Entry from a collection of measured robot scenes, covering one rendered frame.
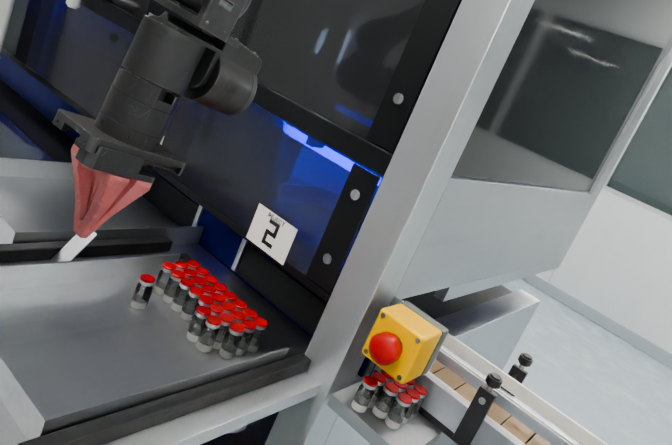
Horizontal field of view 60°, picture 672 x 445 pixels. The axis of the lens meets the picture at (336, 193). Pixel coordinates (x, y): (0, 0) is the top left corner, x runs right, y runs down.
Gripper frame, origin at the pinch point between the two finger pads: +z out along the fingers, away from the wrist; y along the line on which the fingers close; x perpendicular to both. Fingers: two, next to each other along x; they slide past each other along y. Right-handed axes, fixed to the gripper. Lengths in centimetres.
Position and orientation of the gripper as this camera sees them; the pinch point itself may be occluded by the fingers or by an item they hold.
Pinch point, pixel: (83, 226)
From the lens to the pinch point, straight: 57.8
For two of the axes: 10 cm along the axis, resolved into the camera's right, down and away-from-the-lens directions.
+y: 5.1, 1.6, 8.4
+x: -7.2, -4.4, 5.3
